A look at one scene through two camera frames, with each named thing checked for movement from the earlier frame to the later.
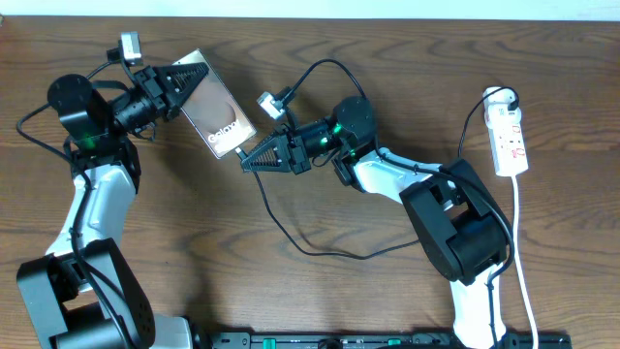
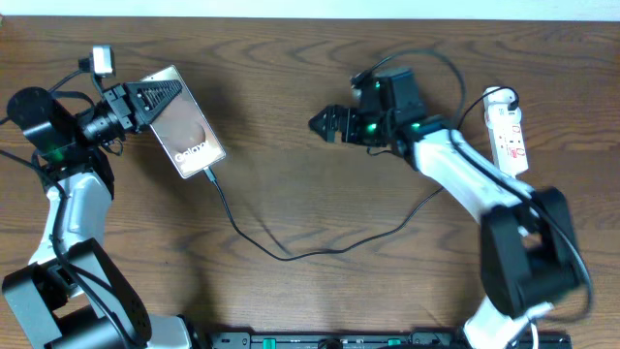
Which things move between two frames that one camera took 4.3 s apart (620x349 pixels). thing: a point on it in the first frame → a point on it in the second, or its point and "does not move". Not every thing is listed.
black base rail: x=381 y=339 does not move
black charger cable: x=277 y=218 → x=431 y=199
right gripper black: x=291 y=154 → x=333 y=112
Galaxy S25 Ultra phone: x=214 y=112 → x=183 y=131
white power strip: x=507 y=134 does not move
